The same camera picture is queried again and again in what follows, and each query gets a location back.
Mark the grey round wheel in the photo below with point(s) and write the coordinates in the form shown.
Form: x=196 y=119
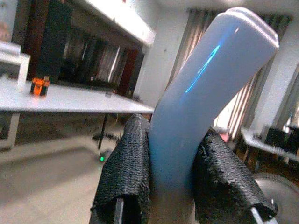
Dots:
x=278 y=193

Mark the striped window curtain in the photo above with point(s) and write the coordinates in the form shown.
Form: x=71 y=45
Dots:
x=224 y=77

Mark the white box shelf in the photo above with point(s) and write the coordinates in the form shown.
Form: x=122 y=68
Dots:
x=12 y=63

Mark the long white table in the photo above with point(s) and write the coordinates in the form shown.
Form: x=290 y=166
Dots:
x=70 y=100

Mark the white side table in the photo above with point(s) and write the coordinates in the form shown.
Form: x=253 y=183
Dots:
x=268 y=143

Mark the dark bookshelf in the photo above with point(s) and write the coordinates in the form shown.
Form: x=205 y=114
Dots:
x=77 y=53

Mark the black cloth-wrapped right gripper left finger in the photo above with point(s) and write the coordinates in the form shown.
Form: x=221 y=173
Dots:
x=127 y=163

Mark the black box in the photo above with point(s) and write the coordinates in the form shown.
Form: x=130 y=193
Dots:
x=276 y=137

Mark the black device with green light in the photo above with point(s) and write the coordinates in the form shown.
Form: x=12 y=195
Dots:
x=102 y=157

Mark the orange and black small device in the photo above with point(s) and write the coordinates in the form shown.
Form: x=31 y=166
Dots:
x=39 y=86

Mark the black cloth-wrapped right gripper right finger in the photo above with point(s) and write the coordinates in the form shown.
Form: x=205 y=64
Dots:
x=224 y=177

